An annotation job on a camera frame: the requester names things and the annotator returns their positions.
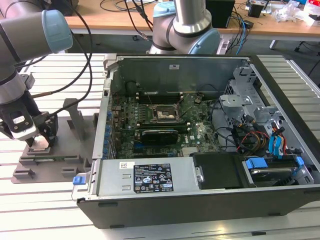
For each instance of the black grey PC case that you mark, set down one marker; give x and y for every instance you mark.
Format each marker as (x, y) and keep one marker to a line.
(175, 210)

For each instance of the silver power supply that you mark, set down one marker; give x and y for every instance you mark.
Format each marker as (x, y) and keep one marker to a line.
(112, 175)

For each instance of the large black box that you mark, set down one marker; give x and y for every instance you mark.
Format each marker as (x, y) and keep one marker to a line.
(220, 12)

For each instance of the grey parts rack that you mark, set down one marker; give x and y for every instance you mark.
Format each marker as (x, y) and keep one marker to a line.
(62, 140)

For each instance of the thin metal locking lever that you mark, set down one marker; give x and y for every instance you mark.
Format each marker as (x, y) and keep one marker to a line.
(150, 99)

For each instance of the RAM slot black clips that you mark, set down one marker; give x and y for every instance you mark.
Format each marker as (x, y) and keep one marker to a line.
(162, 127)
(162, 122)
(162, 101)
(162, 95)

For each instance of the black graphics card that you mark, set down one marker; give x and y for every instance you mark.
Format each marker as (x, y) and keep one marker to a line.
(157, 136)

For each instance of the CPU socket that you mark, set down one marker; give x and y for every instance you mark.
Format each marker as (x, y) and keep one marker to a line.
(163, 112)

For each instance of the wooden desk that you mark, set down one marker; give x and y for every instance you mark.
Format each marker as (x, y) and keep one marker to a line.
(112, 22)

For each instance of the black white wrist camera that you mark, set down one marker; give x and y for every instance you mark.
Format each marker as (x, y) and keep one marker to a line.
(22, 125)

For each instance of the silver green CPU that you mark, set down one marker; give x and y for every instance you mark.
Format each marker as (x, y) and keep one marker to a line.
(41, 143)

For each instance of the blue case latch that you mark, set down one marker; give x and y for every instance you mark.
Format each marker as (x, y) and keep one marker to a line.
(78, 180)

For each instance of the clear plastic bags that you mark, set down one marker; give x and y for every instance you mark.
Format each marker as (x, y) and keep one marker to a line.
(287, 12)

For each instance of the RAM slot white clips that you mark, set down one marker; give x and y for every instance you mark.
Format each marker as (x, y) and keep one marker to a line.
(162, 98)
(162, 93)
(162, 125)
(183, 129)

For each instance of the round coin battery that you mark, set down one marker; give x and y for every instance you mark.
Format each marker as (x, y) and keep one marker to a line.
(197, 100)

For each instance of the silver finned heat sink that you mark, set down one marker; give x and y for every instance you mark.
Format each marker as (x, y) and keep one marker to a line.
(190, 151)

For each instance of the black adapter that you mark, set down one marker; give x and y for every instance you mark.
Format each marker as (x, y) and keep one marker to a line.
(248, 24)

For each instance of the green motherboard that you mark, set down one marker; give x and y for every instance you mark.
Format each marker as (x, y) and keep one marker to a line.
(200, 135)

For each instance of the metal drive cage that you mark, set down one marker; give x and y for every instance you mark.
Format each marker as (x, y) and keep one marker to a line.
(240, 100)

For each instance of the small black box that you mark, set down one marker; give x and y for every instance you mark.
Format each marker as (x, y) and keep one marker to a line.
(255, 11)

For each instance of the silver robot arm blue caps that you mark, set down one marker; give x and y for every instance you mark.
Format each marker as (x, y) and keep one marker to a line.
(25, 32)

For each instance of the black plastic shroud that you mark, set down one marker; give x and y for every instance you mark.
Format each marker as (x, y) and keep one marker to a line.
(217, 170)

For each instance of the hard disk blue carrier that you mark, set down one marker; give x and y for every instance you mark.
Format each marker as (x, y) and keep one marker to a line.
(270, 172)

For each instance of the black chair base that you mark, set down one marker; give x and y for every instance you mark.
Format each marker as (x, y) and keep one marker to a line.
(303, 46)

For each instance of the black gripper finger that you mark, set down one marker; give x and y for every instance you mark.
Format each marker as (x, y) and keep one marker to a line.
(51, 125)
(30, 142)

